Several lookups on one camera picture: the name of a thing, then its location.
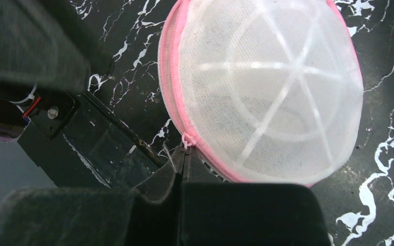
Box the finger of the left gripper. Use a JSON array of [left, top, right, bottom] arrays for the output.
[[0, 1, 114, 94]]

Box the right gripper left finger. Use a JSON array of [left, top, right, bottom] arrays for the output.
[[0, 147, 185, 245]]

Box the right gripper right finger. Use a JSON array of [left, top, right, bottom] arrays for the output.
[[180, 148, 331, 245]]

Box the white mesh bag pink zipper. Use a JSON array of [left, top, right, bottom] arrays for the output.
[[157, 1, 364, 186]]

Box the black base frame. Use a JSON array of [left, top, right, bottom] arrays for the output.
[[0, 91, 163, 188]]

